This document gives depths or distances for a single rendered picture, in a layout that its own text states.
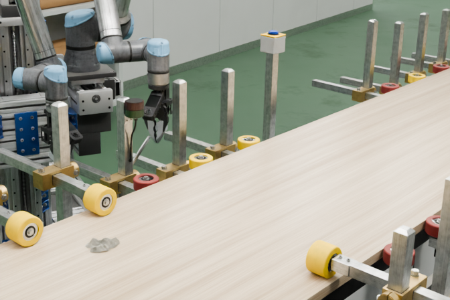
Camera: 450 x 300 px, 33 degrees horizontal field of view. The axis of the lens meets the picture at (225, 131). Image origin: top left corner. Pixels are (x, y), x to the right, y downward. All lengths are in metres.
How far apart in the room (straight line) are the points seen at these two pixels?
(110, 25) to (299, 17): 6.28
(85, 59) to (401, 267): 1.77
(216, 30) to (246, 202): 5.29
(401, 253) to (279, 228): 0.52
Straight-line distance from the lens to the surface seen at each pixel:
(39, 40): 2.76
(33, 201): 3.37
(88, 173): 2.60
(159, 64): 2.62
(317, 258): 1.86
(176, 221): 2.13
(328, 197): 2.33
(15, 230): 2.01
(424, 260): 2.39
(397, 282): 1.73
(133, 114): 2.40
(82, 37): 3.08
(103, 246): 2.00
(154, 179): 2.39
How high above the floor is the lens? 1.84
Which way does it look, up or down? 19 degrees down
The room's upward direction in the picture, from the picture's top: 1 degrees clockwise
